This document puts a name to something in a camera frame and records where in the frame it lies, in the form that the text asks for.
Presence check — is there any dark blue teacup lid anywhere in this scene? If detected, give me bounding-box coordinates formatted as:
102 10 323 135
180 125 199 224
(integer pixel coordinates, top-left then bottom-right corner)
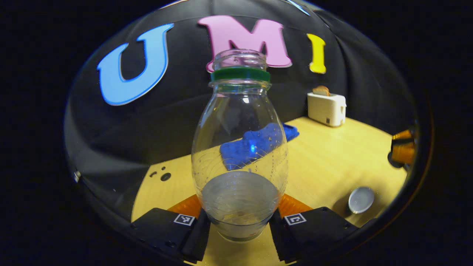
387 151 403 169

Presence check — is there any black backdrop cloth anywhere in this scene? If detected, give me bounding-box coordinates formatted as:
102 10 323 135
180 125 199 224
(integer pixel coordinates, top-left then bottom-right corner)
65 0 418 222

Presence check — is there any blue towel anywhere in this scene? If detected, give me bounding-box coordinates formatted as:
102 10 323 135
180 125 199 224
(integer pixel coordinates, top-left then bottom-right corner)
220 123 300 171

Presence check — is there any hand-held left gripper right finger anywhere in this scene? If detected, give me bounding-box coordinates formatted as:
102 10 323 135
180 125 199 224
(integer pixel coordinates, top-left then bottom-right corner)
269 194 359 263

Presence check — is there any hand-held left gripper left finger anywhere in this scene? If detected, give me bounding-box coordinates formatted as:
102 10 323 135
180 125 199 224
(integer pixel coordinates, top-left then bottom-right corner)
130 195 211 263

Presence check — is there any clear plastic water bottle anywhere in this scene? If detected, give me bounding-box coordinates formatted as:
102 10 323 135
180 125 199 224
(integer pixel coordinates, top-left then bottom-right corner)
191 49 289 242

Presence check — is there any white toaster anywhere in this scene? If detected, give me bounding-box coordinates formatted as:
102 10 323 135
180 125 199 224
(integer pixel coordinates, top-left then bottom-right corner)
307 92 347 127

